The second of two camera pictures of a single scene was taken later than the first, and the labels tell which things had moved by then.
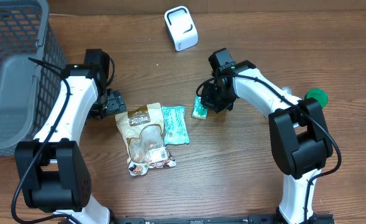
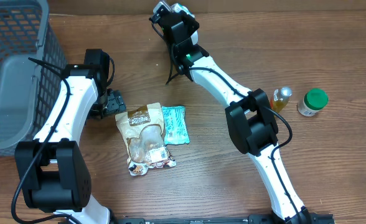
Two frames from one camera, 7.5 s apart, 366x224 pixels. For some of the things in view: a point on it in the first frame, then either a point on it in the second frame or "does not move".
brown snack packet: x=142 y=130 does not move
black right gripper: x=210 y=99 → x=177 y=16
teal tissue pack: x=175 y=125 does not move
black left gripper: x=117 y=104 does not move
